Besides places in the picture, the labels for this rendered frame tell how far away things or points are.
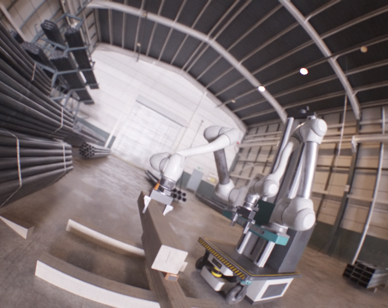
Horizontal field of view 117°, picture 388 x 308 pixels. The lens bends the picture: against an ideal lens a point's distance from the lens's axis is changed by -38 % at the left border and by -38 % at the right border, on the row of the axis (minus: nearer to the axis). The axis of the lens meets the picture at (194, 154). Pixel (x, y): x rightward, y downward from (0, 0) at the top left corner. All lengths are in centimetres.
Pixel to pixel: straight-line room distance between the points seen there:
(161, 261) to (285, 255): 123
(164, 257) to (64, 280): 53
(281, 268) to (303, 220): 68
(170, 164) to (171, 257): 56
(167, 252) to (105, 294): 45
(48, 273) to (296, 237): 170
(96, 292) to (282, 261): 138
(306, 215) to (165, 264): 84
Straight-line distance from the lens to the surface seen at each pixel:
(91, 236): 150
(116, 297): 101
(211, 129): 150
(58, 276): 99
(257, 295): 157
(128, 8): 1381
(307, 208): 123
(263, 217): 167
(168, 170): 106
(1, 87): 102
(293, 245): 173
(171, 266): 71
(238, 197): 170
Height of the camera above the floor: 73
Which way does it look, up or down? 9 degrees up
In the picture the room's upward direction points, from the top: 25 degrees clockwise
